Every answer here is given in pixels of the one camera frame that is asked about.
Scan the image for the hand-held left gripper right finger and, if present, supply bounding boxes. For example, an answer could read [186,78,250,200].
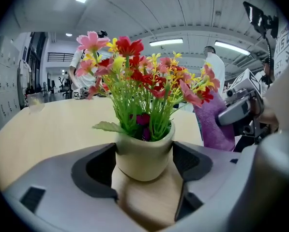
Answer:
[158,141,289,232]

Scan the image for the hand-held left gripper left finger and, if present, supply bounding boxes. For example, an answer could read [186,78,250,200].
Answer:
[2,142,147,232]

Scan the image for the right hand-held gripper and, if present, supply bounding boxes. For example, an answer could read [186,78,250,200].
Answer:
[215,68,269,145]

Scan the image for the purple cloth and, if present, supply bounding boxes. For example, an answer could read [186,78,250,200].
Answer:
[193,90,236,152]

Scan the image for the potted red orange flowers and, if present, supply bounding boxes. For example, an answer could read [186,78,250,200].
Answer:
[75,30,222,182]

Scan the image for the person's right forearm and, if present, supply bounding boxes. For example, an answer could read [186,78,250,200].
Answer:
[257,65,289,133]

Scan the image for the person's white printed shirt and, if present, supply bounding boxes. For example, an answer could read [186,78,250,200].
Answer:
[272,20,289,69]

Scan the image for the clear plastic cup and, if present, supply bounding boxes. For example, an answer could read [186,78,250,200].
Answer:
[26,92,46,114]

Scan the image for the grey locker cabinet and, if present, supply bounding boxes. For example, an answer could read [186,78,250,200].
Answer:
[0,35,22,135]

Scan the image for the black metal railing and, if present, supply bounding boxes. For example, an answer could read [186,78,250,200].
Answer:
[46,52,75,63]

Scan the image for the black head-mounted camera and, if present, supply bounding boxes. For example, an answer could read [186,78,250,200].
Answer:
[243,0,280,40]

